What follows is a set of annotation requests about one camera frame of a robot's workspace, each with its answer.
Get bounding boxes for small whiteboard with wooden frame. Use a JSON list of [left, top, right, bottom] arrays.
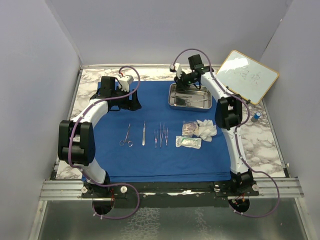
[[216, 50, 279, 105]]

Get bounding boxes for silver hemostat forceps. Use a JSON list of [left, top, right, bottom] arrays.
[[119, 123, 133, 147]]

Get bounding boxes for purple patterned packet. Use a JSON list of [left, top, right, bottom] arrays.
[[181, 121, 198, 138]]

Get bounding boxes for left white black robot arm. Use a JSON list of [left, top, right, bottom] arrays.
[[57, 75, 142, 198]]

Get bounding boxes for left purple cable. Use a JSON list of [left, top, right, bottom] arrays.
[[67, 65, 141, 221]]

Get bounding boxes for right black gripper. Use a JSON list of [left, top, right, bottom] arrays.
[[174, 70, 198, 92]]

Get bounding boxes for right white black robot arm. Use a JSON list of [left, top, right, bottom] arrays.
[[169, 54, 254, 196]]

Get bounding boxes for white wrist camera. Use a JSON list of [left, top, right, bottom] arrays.
[[118, 75, 134, 92], [169, 62, 183, 79]]

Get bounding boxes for clear green suture packet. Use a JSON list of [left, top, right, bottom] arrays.
[[175, 136, 202, 149]]

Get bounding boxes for silver metal tweezers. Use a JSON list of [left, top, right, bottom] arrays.
[[164, 127, 169, 146]]

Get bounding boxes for blue surgical drape cloth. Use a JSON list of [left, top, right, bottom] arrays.
[[93, 81, 231, 183]]

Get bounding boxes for purple cable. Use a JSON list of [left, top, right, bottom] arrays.
[[67, 65, 141, 221], [169, 47, 281, 218]]

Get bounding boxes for silver scalpel handle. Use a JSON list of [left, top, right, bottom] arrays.
[[170, 94, 192, 99], [142, 121, 146, 146]]

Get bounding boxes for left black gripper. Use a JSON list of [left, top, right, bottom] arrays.
[[111, 86, 141, 111]]

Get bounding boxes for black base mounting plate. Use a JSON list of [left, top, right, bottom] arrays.
[[81, 181, 259, 209]]

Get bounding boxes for silver surgical scissors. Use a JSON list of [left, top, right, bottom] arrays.
[[185, 98, 207, 107]]

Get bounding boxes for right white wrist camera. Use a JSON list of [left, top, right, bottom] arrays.
[[169, 62, 183, 79]]

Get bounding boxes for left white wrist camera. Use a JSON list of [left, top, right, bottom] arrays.
[[118, 75, 134, 92]]

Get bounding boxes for small blue cap bottle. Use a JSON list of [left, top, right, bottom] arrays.
[[251, 112, 262, 123]]

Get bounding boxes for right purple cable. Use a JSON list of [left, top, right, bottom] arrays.
[[169, 47, 281, 218]]

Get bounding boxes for white gauze pieces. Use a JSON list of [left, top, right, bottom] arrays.
[[194, 119, 217, 142]]

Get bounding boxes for stainless steel instrument tray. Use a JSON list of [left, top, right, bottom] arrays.
[[168, 83, 213, 112]]

